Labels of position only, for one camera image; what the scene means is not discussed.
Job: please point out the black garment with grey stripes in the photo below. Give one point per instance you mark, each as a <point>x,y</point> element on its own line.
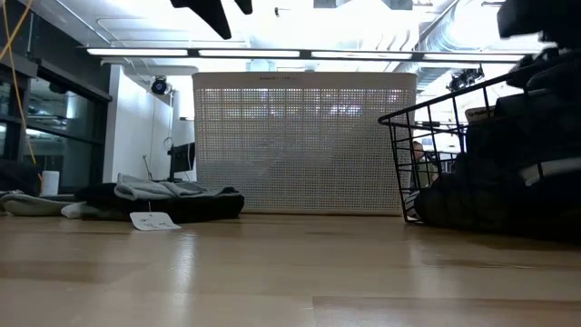
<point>544,136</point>

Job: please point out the pale grey-green cloth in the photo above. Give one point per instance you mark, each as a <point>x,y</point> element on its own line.
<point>136,188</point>

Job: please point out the dark grey-green garment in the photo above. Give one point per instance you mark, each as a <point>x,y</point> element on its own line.
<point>472,200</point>

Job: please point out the dark navy garment with tag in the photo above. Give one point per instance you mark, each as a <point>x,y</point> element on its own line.
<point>204,211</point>

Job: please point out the long ceiling light fixture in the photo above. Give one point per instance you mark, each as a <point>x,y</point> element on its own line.
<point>249,53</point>

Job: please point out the black computer monitor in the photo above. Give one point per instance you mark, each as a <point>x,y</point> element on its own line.
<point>184,158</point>

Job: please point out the white perforated plastic laundry basket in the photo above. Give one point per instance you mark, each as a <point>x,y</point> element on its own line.
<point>304,145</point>

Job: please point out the black-framed glass partition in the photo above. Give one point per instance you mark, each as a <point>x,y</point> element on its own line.
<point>68,118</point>

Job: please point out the person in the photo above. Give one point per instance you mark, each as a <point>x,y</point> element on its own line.
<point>424,175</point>

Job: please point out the white paper roll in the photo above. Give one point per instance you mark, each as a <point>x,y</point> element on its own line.
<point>50,181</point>

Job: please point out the white sock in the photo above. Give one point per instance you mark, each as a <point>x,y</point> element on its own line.
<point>75,211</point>

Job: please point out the pale green sock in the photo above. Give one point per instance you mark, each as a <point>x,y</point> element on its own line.
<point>32,206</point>

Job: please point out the round black ceiling camera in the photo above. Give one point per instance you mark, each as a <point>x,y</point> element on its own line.
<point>159,85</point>

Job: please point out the black ceiling camera cluster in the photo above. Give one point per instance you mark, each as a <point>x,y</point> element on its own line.
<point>463,79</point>

